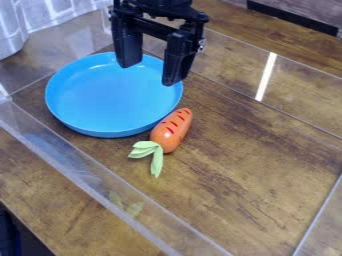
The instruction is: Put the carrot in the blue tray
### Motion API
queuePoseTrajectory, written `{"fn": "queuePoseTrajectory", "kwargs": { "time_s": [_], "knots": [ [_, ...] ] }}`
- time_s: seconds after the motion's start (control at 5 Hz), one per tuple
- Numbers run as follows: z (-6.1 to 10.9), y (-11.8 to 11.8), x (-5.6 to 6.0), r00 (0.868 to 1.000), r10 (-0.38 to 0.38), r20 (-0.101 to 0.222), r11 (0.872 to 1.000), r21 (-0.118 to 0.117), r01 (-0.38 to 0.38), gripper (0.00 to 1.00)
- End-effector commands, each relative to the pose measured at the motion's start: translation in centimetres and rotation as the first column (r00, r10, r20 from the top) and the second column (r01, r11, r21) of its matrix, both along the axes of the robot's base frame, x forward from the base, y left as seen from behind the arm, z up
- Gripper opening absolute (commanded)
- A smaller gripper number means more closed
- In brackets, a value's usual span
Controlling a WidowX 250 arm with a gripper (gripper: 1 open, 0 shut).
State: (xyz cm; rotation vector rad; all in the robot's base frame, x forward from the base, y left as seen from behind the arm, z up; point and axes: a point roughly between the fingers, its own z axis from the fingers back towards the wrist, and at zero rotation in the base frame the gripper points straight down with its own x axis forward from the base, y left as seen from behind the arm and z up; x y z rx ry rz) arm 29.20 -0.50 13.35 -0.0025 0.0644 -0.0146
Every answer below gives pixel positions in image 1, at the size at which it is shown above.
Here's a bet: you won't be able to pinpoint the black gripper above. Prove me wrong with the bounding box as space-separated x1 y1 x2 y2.
108 0 210 86

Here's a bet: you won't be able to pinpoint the orange toy carrot green leaves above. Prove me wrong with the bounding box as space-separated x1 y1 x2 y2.
128 108 193 178

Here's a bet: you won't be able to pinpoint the blue round plastic tray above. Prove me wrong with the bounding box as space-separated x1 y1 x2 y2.
46 52 183 138

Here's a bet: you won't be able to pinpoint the dark baseboard strip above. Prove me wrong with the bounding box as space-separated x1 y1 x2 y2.
247 0 338 37

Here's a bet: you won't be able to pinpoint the white grey patterned curtain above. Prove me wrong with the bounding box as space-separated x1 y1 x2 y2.
0 0 110 60

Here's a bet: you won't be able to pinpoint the clear acrylic enclosure panel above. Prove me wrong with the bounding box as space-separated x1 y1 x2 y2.
0 97 233 256

